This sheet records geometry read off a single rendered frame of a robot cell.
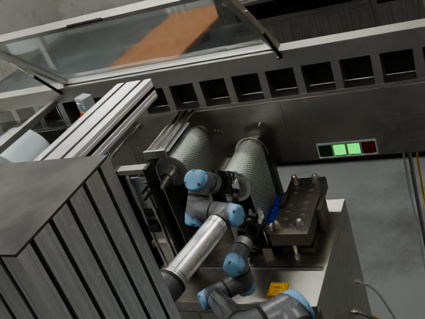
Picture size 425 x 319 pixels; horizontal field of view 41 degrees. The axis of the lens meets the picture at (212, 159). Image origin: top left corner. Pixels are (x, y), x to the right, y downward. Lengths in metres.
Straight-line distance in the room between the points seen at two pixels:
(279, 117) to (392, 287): 1.44
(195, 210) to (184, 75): 0.76
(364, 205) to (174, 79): 2.05
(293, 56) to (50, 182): 1.52
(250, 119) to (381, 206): 1.83
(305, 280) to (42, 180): 1.48
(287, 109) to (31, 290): 1.73
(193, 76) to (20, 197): 1.62
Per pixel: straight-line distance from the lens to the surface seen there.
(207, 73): 2.44
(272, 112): 2.43
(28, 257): 0.82
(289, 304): 1.78
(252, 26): 2.13
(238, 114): 2.48
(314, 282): 2.25
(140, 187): 2.33
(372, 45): 2.23
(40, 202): 0.90
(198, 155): 2.39
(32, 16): 12.17
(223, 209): 1.85
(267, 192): 2.44
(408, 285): 3.49
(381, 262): 3.65
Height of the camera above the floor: 2.40
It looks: 27 degrees down
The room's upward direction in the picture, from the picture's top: 19 degrees counter-clockwise
